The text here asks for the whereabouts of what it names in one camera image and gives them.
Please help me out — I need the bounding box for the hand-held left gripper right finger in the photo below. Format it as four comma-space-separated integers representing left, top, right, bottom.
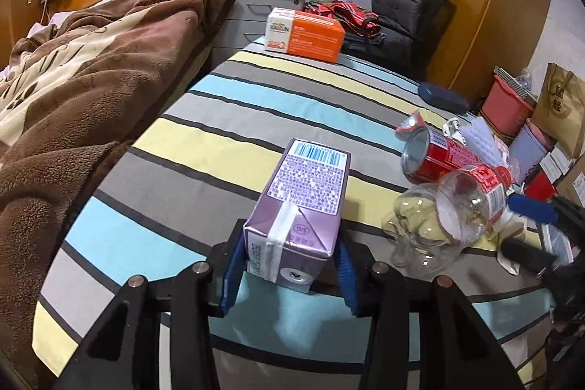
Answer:
331, 230, 526, 390

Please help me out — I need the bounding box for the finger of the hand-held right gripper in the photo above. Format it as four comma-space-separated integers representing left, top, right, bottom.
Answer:
507, 193, 558, 228
500, 237, 556, 274

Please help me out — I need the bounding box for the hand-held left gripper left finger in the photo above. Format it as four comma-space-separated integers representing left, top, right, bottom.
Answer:
50, 219, 250, 390

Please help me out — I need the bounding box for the clear plastic bottle red label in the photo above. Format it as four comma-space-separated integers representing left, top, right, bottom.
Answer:
381, 164, 522, 281

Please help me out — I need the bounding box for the purple milk carton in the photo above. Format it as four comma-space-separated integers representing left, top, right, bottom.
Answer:
242, 138, 352, 292

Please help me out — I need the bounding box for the red gift box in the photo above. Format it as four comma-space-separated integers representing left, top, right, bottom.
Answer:
523, 168, 558, 201

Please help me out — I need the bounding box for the brown cardboard box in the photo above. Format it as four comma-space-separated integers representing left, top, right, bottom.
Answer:
555, 162, 585, 208

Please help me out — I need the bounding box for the purple plastic bin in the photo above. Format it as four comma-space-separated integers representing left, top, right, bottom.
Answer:
508, 120, 556, 185

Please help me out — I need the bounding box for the white quilted cloth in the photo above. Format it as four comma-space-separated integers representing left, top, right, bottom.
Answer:
441, 116, 510, 171

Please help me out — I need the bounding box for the pink plastic bucket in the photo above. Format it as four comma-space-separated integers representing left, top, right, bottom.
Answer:
481, 75, 535, 137

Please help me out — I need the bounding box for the brown paper bag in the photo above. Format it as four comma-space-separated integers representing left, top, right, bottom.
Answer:
532, 62, 585, 160

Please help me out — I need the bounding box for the red drink can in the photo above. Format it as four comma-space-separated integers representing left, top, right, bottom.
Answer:
401, 126, 485, 185

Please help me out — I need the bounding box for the grey ribbed board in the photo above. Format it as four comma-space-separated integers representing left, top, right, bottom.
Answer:
494, 65, 537, 101

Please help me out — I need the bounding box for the dark blue glasses case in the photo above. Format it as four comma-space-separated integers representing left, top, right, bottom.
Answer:
418, 82, 468, 117

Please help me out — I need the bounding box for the red snack wrapper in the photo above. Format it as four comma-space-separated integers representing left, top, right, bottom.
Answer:
395, 110, 428, 139

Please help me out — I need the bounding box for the orange and white box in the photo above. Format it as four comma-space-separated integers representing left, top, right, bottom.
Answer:
264, 7, 347, 63

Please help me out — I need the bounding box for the brown fleece blanket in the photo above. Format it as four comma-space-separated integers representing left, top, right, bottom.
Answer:
0, 0, 238, 372

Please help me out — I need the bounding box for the red plaid bag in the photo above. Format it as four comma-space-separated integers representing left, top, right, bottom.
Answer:
304, 0, 382, 39

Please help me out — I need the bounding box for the grey nightstand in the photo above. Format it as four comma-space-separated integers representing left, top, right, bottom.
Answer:
211, 0, 309, 66

